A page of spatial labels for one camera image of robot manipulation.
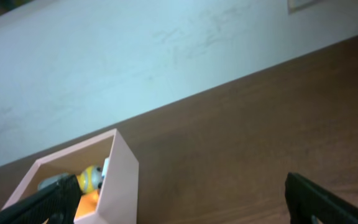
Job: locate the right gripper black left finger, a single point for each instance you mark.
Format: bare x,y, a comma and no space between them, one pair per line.
56,203

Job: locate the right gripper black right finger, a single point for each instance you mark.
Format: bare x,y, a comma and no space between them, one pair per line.
308,202

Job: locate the orange rubber animal toy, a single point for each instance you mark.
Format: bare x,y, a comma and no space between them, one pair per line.
87,204

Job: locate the yellow ball with eyes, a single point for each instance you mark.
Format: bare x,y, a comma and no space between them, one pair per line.
90,179

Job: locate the pink cardboard box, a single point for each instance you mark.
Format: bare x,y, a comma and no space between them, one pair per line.
119,192

